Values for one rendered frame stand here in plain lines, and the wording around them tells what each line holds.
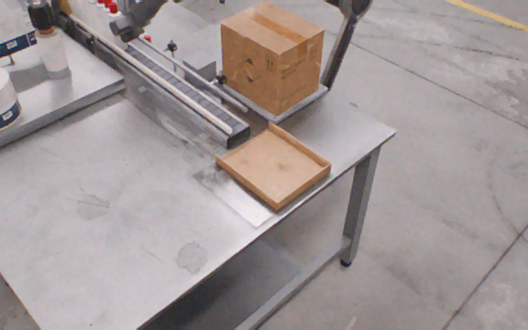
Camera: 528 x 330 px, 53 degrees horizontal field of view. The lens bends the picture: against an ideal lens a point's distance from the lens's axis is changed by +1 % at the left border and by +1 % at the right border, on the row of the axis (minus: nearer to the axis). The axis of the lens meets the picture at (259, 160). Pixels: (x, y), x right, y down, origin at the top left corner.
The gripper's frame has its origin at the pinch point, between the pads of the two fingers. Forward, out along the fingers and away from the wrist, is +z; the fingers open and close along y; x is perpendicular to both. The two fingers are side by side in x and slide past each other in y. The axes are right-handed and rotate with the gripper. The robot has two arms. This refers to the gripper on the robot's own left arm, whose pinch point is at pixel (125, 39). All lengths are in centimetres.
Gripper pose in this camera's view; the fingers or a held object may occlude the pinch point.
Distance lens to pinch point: 228.4
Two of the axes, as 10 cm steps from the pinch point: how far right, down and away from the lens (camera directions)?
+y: -7.2, 4.8, -5.1
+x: 5.4, 8.4, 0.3
